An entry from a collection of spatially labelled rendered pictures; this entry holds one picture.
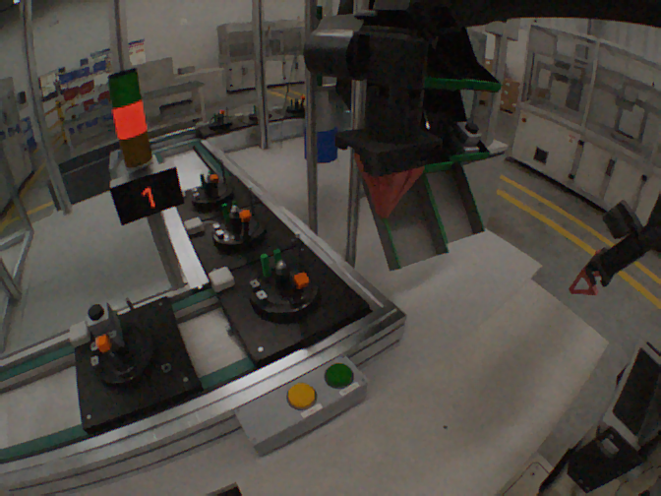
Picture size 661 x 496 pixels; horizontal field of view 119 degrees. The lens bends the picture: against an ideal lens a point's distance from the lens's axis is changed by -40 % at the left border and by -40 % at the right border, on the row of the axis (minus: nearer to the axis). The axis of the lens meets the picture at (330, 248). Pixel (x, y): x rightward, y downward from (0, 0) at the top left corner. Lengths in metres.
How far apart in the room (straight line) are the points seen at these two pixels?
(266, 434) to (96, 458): 0.29
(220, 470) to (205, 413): 0.12
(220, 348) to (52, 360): 0.40
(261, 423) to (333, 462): 0.15
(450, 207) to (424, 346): 0.34
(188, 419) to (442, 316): 0.58
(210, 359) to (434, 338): 0.47
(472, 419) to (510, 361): 0.18
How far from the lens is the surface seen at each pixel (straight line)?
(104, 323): 0.56
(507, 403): 0.71
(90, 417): 0.61
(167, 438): 0.55
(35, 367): 0.82
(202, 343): 0.67
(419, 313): 0.78
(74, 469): 0.62
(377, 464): 0.59
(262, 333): 0.59
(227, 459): 0.61
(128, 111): 0.53
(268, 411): 0.51
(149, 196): 0.57
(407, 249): 0.70
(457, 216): 0.83
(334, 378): 0.52
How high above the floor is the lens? 1.42
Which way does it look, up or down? 37 degrees down
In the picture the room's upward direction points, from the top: straight up
